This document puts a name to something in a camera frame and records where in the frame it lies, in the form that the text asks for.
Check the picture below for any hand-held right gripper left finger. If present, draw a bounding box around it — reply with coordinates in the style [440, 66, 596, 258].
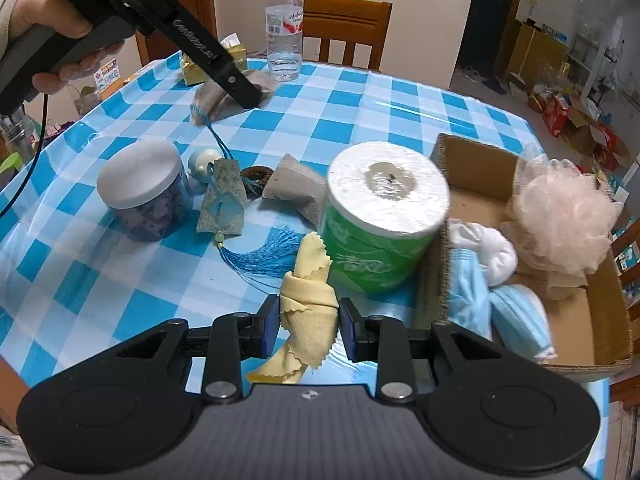
[116, 294, 281, 405]

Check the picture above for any blue face mask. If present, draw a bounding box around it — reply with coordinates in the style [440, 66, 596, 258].
[487, 285, 558, 361]
[447, 247, 493, 341]

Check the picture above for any white mesh bath pouf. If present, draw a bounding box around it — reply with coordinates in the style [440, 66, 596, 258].
[506, 157, 621, 301]

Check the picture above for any white balled cloth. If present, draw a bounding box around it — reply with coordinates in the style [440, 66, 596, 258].
[446, 219, 518, 288]

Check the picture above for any yellow cleaning cloth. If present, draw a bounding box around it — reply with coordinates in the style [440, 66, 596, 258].
[245, 232, 341, 385]

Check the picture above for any red bag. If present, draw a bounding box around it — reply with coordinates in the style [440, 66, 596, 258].
[542, 95, 571, 136]

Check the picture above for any glass pen holder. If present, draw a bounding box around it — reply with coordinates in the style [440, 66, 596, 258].
[0, 112, 31, 158]

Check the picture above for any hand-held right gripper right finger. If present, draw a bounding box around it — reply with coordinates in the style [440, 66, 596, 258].
[339, 297, 501, 403]

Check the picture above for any yellow tissue pack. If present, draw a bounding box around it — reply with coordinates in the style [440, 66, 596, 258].
[181, 34, 247, 87]

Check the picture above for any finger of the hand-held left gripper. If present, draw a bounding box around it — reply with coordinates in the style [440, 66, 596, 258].
[211, 51, 264, 110]

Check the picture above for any clear plastic water bottle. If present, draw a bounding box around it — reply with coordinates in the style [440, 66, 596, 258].
[265, 0, 305, 82]

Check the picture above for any green-wrapped toilet paper roll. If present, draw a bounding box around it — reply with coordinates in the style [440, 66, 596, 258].
[320, 141, 451, 295]

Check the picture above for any person's left forearm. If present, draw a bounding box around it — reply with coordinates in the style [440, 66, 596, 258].
[0, 0, 35, 56]

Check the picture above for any clear jar with black lid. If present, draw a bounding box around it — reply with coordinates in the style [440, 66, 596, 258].
[74, 52, 126, 116]

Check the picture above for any clear jar with white lid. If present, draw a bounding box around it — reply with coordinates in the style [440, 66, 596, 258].
[96, 139, 193, 243]

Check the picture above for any open cardboard box on floor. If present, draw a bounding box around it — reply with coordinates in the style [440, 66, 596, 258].
[565, 105, 631, 171]

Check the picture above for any blue checked tablecloth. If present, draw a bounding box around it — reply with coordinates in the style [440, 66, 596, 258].
[0, 49, 613, 401]

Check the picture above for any brown bead bracelet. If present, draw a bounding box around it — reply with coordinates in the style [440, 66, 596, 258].
[240, 165, 271, 196]

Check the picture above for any person's left hand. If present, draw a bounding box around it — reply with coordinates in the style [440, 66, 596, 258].
[9, 0, 125, 96]

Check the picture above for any yellow cabinet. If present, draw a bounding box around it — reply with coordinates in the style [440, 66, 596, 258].
[515, 19, 568, 81]

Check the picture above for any black cable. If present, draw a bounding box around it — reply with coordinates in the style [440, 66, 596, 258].
[0, 92, 49, 216]

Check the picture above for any cardboard box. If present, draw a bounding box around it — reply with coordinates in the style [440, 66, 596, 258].
[565, 105, 631, 171]
[415, 132, 633, 372]

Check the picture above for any small round blue-white figurine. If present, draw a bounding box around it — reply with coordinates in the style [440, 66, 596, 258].
[188, 147, 221, 182]

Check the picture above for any blue sachet with tassel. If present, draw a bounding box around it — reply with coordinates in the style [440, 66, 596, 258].
[196, 120, 307, 295]

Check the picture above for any grey cloth pouch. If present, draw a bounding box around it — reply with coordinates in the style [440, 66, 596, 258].
[191, 71, 276, 128]
[261, 154, 332, 231]

